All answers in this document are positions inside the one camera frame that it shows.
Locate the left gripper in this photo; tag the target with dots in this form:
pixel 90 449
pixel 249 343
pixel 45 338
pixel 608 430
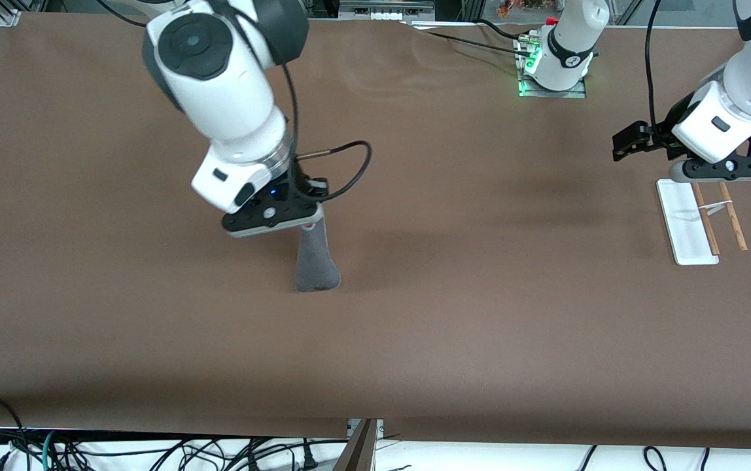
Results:
pixel 665 134

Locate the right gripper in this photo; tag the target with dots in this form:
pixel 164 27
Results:
pixel 301 185

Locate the red orange clutter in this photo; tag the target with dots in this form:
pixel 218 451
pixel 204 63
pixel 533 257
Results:
pixel 519 6

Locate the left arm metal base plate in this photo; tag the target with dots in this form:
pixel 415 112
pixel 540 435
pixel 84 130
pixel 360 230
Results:
pixel 572 93

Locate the black power plug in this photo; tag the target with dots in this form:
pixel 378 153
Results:
pixel 309 461

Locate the white and wood towel rack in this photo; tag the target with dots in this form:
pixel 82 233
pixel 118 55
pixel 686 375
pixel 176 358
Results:
pixel 686 229

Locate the grey socket panel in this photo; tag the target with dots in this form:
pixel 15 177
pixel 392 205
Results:
pixel 382 14

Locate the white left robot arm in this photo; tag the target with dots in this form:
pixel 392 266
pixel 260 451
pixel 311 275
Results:
pixel 575 39

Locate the dark table frame beam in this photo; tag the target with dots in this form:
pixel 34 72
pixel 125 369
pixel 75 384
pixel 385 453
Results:
pixel 359 451

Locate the aluminium frame profile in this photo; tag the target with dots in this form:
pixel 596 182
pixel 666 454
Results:
pixel 8 13
pixel 630 13

